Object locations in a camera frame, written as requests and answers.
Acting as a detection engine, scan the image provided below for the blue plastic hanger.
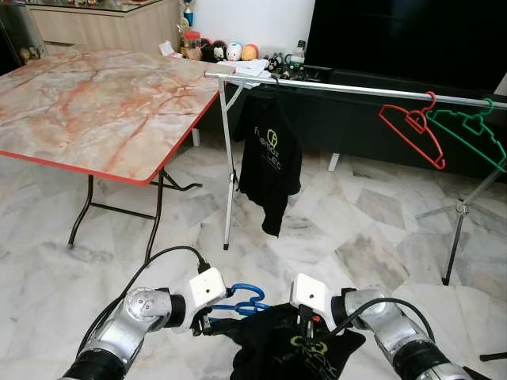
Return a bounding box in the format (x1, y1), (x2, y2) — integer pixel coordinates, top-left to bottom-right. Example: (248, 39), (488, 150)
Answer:
(208, 283), (270, 317)

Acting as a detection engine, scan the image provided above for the red plastic hanger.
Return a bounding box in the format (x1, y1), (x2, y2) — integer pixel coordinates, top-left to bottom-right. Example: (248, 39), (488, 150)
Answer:
(379, 91), (447, 171)

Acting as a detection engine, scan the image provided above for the green plastic hanger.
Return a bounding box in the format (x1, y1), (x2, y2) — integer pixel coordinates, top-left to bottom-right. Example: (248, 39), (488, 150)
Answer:
(424, 97), (507, 173)

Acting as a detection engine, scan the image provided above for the black TV console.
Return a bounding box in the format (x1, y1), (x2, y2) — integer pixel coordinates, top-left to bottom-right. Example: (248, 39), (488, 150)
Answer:
(194, 65), (507, 184)

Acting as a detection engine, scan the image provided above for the marble top folding table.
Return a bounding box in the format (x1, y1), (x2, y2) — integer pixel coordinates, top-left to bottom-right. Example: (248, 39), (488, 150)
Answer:
(0, 47), (221, 262)

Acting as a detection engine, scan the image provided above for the silver clothes rack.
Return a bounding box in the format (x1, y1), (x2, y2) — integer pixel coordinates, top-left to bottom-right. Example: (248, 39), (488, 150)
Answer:
(204, 70), (507, 286)

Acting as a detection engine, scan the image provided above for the stack of white papers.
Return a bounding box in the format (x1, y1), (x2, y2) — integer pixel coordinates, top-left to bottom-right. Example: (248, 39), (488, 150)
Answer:
(224, 57), (274, 80)

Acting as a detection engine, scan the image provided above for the clear plastic bottle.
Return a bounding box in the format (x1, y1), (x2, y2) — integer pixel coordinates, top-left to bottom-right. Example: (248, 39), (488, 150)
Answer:
(292, 40), (306, 68)

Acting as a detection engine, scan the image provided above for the red lid snack jar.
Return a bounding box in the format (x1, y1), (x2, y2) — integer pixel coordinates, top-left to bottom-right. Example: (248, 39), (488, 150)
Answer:
(182, 30), (203, 60)

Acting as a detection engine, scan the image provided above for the black flat television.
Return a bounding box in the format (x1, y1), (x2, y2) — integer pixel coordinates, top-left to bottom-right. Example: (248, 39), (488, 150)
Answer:
(303, 0), (507, 92)

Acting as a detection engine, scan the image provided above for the gold blue trophy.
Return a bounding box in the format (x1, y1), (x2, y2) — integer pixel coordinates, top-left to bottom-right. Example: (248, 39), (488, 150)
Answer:
(181, 0), (195, 29)

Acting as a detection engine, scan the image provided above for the light wooden sideboard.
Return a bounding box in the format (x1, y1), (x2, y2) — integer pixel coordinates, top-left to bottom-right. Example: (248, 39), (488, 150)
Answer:
(24, 0), (181, 52)

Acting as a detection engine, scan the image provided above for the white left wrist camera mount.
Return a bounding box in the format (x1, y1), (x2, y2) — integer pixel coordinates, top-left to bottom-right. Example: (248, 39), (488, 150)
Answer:
(186, 268), (229, 329)

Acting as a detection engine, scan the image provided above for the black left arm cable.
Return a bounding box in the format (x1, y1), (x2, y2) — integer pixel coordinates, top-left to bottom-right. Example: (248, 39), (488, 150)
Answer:
(75, 245), (212, 373)

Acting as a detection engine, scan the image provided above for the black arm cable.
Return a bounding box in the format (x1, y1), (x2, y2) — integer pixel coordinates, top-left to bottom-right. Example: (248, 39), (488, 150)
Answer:
(75, 245), (212, 373)
(329, 296), (436, 349)

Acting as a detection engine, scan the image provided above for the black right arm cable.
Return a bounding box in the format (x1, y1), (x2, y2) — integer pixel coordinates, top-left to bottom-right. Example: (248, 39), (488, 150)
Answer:
(329, 296), (436, 349)

